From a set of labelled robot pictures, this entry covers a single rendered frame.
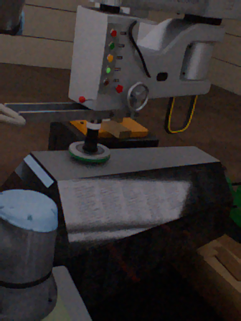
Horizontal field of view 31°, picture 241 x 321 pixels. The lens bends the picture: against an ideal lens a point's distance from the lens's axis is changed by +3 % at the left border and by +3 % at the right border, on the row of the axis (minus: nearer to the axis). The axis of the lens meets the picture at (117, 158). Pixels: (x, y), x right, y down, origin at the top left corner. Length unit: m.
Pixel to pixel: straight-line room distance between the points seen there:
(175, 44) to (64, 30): 6.21
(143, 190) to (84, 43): 0.77
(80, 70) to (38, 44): 6.25
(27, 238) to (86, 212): 0.99
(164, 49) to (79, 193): 0.83
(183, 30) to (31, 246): 1.57
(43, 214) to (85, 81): 1.14
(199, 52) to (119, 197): 0.92
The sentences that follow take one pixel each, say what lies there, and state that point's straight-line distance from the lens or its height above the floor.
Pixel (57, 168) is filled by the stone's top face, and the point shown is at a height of 0.84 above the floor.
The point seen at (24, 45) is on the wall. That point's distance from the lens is 8.26.
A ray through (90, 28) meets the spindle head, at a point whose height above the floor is 1.49.
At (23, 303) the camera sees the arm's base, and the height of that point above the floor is 0.98.
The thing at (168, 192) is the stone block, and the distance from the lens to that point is 2.29.
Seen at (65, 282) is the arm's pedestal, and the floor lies 0.85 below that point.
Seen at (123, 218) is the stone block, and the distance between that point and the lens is 2.09.
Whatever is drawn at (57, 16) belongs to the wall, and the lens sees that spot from 8.35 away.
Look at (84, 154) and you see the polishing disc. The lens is 2.16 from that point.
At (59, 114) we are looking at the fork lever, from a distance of 1.97.
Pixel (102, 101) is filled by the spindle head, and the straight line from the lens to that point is 2.03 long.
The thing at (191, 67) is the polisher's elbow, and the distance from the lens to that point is 2.50.
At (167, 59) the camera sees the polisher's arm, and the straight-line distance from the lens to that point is 2.28.
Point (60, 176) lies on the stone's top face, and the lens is 2.03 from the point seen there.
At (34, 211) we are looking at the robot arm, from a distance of 1.02.
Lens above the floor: 1.71
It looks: 22 degrees down
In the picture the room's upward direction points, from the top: 10 degrees clockwise
